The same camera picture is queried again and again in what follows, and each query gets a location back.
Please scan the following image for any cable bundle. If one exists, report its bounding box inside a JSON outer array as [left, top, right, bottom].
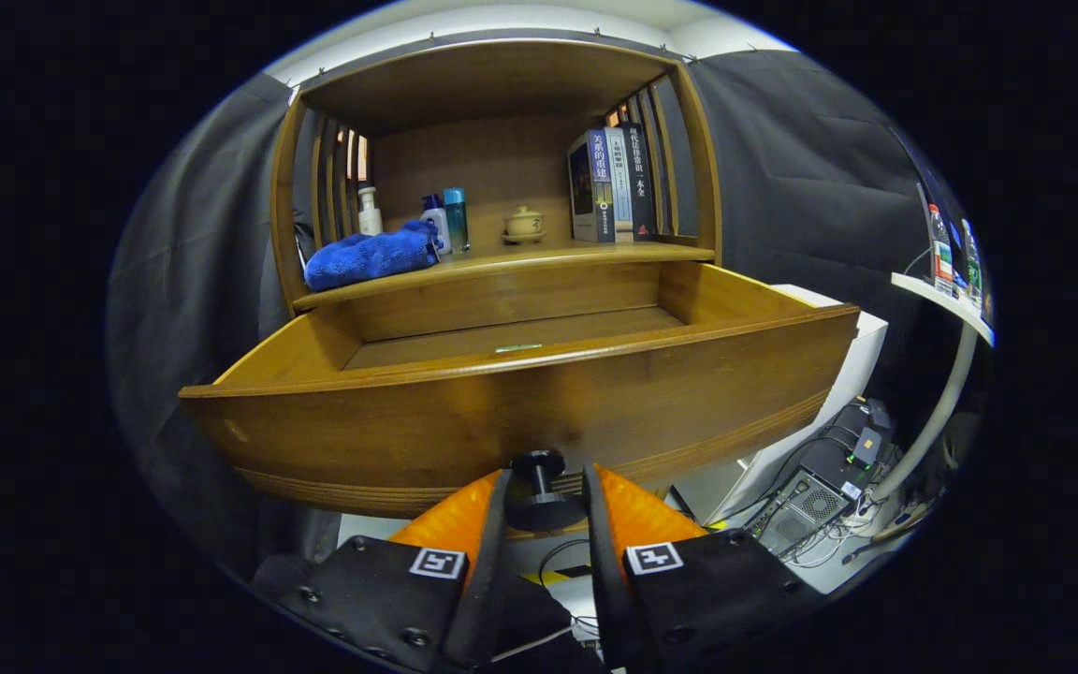
[[717, 412, 881, 572]]

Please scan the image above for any white round stand table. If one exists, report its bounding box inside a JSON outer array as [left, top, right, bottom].
[[862, 271, 997, 506]]

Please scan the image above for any white side table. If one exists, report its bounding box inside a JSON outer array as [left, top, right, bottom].
[[689, 284, 889, 525]]

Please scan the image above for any wooden drawer with black knob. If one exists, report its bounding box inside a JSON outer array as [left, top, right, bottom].
[[179, 262, 863, 535]]

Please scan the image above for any book with black spine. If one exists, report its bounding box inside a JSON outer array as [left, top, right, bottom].
[[616, 122, 658, 241]]

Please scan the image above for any black backdrop cloth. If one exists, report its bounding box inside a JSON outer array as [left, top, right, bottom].
[[107, 47, 970, 581]]

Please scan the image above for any book with white spine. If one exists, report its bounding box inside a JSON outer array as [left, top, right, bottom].
[[605, 126, 635, 244]]

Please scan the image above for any beige lidded teacup with saucer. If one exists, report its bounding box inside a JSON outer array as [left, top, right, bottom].
[[503, 205, 547, 245]]

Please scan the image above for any green drink bottle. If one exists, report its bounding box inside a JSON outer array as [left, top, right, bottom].
[[960, 218, 983, 305]]

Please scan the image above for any clear bottle with blue cap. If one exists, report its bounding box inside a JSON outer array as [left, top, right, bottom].
[[443, 187, 471, 254]]

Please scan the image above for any grey book with blue spine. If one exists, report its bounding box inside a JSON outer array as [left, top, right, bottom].
[[567, 129, 617, 244]]

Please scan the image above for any blue towel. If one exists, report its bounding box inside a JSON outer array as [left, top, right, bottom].
[[303, 219, 443, 292]]

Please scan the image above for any wooden cabinet frame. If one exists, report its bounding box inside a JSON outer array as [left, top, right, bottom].
[[268, 37, 722, 315]]

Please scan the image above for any water bottle with red label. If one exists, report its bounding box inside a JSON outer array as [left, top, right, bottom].
[[929, 204, 954, 296]]

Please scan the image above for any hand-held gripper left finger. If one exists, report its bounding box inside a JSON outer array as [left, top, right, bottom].
[[277, 468, 514, 674]]

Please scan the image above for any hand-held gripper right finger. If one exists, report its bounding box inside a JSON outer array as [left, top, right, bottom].
[[581, 463, 807, 674]]

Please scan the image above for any wooden countertop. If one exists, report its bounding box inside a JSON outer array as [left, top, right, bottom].
[[293, 242, 716, 312]]

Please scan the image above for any white bottle with blue cap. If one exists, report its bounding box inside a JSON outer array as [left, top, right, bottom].
[[420, 194, 452, 256]]

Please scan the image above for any grey computer tower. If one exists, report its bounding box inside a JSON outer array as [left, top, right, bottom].
[[750, 440, 877, 553]]

